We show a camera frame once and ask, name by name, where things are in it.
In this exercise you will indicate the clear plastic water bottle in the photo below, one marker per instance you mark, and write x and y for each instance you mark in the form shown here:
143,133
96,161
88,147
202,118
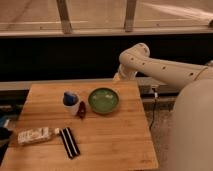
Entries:
37,135

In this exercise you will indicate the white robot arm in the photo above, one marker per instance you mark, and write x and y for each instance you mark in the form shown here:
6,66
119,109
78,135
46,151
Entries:
190,141

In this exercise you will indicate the dark red pepper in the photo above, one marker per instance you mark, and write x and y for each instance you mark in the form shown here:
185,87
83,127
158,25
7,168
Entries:
82,110

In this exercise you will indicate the black striped rectangular case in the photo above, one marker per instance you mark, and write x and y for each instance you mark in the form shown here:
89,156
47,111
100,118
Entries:
69,143

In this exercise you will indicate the green bowl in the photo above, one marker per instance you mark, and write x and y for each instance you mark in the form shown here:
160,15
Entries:
103,100

